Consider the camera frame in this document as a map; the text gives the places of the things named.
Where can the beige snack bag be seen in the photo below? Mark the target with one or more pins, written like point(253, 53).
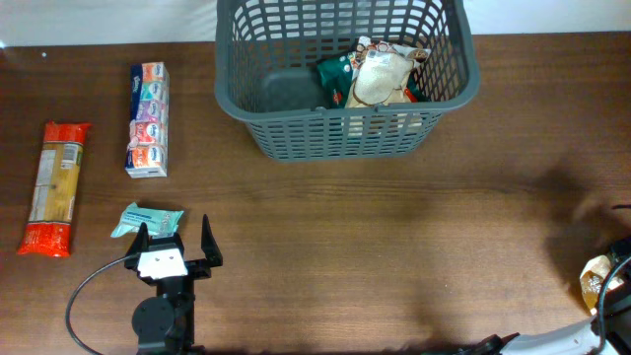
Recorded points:
point(592, 278)

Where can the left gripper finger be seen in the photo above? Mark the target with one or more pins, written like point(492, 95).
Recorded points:
point(140, 242)
point(208, 243)

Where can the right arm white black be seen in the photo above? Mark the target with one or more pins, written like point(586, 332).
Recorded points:
point(605, 284)

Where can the grey plastic basket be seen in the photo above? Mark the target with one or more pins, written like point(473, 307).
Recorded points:
point(268, 51)

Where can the green cocoa bag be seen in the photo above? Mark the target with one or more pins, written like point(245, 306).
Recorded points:
point(335, 76)

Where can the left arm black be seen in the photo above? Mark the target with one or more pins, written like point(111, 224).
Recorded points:
point(164, 324)

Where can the teal wet wipes packet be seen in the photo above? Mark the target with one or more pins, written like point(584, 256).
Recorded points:
point(160, 223)

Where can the beige rice bag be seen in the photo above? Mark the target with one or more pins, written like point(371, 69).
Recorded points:
point(383, 73)

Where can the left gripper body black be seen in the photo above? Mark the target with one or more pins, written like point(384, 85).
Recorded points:
point(198, 268)

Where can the orange spaghetti packet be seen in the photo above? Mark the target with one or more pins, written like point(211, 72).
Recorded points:
point(48, 229)

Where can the multicolour tissue pack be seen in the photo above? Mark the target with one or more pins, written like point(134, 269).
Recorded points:
point(147, 152)

